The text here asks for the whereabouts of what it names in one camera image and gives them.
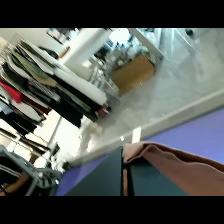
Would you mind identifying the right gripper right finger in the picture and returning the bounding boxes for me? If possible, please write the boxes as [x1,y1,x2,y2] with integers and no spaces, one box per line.
[127,156,188,196]

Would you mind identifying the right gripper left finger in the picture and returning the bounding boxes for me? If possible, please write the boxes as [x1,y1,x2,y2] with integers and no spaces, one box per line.
[64,146,124,196]

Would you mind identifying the red garment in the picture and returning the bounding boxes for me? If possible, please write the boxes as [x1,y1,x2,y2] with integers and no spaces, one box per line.
[122,141,224,196]

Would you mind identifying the rack of hanging clothes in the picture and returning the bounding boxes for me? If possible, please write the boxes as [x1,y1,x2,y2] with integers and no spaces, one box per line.
[0,35,112,136]

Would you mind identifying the brown cardboard box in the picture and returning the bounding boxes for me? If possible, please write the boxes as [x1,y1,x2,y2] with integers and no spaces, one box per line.
[110,54,157,97]

